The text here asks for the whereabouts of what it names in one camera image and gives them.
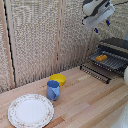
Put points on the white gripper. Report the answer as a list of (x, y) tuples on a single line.
[(98, 17)]

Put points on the orange bread with white stripes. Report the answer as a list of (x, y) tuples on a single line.
[(101, 58)]

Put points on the yellow bowl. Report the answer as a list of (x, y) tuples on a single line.
[(58, 79)]

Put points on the blue cup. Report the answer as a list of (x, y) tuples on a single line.
[(53, 90)]

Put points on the white floral rimmed plate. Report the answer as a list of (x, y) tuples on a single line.
[(30, 111)]

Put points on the wooden screen post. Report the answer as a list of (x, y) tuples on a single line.
[(8, 50), (59, 40)]

